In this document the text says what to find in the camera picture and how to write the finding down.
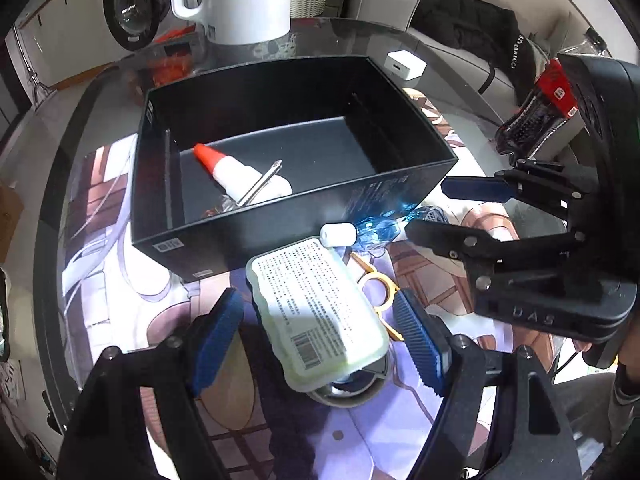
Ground white electric kettle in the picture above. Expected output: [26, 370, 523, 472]
[169, 0, 295, 46]

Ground white glue bottle orange cap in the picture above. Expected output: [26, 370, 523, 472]
[193, 143, 292, 204]

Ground orange plastic item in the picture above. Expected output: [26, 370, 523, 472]
[149, 30, 197, 87]

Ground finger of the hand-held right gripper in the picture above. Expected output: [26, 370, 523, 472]
[404, 219, 587, 287]
[441, 159, 599, 222]

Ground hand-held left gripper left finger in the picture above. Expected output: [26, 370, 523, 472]
[57, 287, 246, 480]

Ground yellow handled scissors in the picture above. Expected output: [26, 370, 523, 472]
[350, 252, 405, 342]

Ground small white cylinder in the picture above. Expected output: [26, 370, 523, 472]
[320, 222, 357, 248]

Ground pale green labelled case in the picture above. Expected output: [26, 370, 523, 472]
[246, 236, 390, 393]

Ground red and black package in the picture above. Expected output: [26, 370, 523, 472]
[496, 57, 583, 156]

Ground washing machine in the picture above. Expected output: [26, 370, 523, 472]
[92, 0, 173, 53]

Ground black jacket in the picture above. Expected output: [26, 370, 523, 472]
[395, 0, 538, 106]

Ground white cabinet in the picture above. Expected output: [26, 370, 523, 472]
[14, 0, 112, 88]

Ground black rectangular box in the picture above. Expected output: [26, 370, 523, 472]
[131, 55, 459, 283]

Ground tape roll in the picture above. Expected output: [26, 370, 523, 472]
[305, 360, 388, 406]

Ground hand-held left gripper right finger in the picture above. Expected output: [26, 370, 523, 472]
[392, 288, 583, 480]

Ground white charger adapter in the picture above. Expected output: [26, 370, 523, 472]
[384, 50, 427, 81]

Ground clear handled screwdriver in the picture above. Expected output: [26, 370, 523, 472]
[202, 159, 283, 221]

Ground blue plastic wrapper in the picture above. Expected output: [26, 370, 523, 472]
[355, 205, 446, 252]

